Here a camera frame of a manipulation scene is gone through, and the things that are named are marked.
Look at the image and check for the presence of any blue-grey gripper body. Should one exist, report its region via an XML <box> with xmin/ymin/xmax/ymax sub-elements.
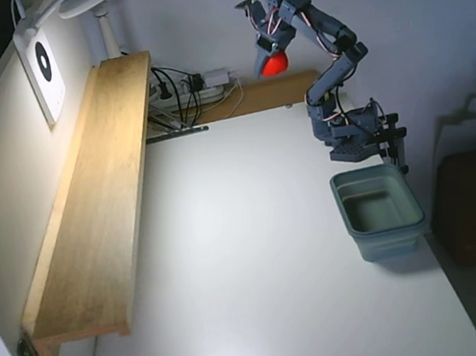
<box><xmin>248</xmin><ymin>0</ymin><xmax>299</xmax><ymax>55</ymax></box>

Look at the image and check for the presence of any blue-grey gripper finger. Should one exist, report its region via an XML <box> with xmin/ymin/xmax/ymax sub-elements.
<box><xmin>250</xmin><ymin>41</ymin><xmax>273</xmax><ymax>80</ymax></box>

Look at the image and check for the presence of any red ball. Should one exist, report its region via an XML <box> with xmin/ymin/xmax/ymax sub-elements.
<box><xmin>258</xmin><ymin>50</ymin><xmax>292</xmax><ymax>79</ymax></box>

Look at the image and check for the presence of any grey rectangular container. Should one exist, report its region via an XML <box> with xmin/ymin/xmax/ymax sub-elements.
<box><xmin>327</xmin><ymin>160</ymin><xmax>430</xmax><ymax>267</ymax></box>

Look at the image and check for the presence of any brown wooden board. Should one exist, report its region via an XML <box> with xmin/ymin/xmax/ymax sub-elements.
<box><xmin>192</xmin><ymin>69</ymin><xmax>326</xmax><ymax>125</ymax></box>

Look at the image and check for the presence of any white power adapter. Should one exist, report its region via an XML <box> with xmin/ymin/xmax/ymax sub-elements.
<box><xmin>202</xmin><ymin>67</ymin><xmax>231</xmax><ymax>86</ymax></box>

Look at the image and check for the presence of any white power strip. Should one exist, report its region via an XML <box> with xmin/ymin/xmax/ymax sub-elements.
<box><xmin>148</xmin><ymin>82</ymin><xmax>234</xmax><ymax>111</ymax></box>

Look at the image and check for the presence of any black adapter plug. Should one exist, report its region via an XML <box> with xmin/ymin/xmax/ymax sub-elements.
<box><xmin>185</xmin><ymin>73</ymin><xmax>206</xmax><ymax>94</ymax></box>

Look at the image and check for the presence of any white desk lamp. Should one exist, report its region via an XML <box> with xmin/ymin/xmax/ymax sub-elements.
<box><xmin>10</xmin><ymin>0</ymin><xmax>135</xmax><ymax>70</ymax></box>

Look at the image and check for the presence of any black clamp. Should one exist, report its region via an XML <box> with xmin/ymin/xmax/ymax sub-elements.
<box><xmin>376</xmin><ymin>124</ymin><xmax>413</xmax><ymax>178</ymax></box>

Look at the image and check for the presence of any white panel with black circle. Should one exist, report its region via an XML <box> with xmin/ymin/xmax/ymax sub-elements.
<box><xmin>12</xmin><ymin>24</ymin><xmax>72</xmax><ymax>128</ymax></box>

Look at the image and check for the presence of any long wooden shelf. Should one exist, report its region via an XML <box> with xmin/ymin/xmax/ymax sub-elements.
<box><xmin>0</xmin><ymin>50</ymin><xmax>185</xmax><ymax>356</ymax></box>

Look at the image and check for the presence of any thin white cable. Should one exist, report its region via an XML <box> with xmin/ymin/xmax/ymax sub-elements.
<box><xmin>222</xmin><ymin>78</ymin><xmax>249</xmax><ymax>118</ymax></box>

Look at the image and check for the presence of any black plug with cable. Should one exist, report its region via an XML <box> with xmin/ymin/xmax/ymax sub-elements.
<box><xmin>150</xmin><ymin>63</ymin><xmax>192</xmax><ymax>131</ymax></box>

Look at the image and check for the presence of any aluminium rail bracket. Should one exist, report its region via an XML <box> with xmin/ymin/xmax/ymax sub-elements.
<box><xmin>143</xmin><ymin>108</ymin><xmax>211</xmax><ymax>145</ymax></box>

